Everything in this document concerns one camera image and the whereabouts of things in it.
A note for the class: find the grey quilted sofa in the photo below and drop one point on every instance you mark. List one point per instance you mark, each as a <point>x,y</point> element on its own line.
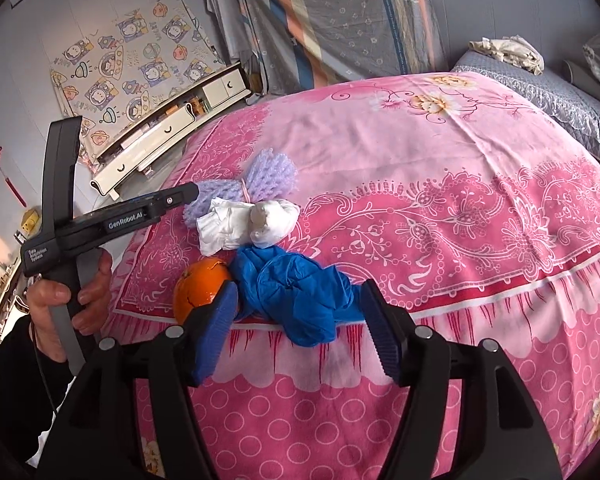
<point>555,90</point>

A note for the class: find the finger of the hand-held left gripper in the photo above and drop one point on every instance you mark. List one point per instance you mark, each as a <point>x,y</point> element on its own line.
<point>177,196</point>

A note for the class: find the pink floral bed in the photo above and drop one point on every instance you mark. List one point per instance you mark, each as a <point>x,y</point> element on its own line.
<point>430,235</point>

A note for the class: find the person's left hand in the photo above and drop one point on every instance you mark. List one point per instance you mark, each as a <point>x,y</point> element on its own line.
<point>95,290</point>

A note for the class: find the cluttered side shelf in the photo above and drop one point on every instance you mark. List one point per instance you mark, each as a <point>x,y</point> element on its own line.
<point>2,285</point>

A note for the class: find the striped cloth covered wardrobe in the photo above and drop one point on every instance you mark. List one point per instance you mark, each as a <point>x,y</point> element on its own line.
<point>340,15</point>

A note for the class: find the cartoon printed cloth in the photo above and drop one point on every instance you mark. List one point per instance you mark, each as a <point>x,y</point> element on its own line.
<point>130,60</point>

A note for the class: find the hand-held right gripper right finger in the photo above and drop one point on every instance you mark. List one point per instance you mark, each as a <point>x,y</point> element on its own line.
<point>382,335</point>

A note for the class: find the blue plastic bag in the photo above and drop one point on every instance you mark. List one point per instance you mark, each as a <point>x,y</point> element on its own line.
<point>300,295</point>

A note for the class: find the white tissue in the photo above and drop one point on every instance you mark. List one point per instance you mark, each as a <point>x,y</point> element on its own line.
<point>275,222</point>
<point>225,227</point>

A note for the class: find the person's left forearm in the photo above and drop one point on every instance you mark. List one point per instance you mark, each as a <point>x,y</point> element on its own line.
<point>15,390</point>

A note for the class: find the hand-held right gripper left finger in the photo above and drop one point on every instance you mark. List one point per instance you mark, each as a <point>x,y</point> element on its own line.
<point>215,330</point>

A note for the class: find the purple foam fruit net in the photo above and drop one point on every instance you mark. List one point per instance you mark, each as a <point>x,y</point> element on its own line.
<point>270,177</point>

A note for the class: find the folded cream cloth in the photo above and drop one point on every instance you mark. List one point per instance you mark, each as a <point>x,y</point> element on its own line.
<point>510,52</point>

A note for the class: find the orange fruit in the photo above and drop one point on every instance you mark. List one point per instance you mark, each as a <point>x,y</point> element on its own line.
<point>200,285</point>

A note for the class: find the white hanging garment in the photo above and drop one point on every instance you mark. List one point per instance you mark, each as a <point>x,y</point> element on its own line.
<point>220,5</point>

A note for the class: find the grey pillow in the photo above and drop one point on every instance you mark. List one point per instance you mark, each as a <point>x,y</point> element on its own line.
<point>577,77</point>

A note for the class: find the white drawer cabinet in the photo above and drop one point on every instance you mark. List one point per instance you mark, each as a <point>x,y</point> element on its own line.
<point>180,120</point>

